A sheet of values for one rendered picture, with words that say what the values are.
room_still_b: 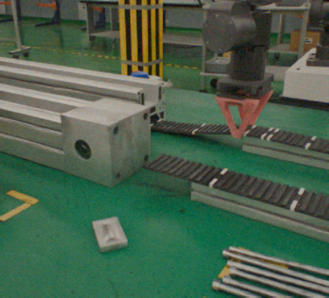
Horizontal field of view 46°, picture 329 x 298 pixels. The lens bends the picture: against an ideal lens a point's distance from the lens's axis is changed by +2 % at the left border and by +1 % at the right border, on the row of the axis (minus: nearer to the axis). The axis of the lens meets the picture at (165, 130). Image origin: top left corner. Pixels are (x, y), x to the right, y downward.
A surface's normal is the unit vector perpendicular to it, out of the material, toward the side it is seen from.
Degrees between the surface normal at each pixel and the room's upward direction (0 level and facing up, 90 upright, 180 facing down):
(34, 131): 90
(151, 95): 90
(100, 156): 90
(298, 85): 90
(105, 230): 0
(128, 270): 0
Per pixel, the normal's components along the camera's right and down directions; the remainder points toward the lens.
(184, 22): -0.53, 0.30
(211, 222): 0.00, -0.93
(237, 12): 0.79, 0.20
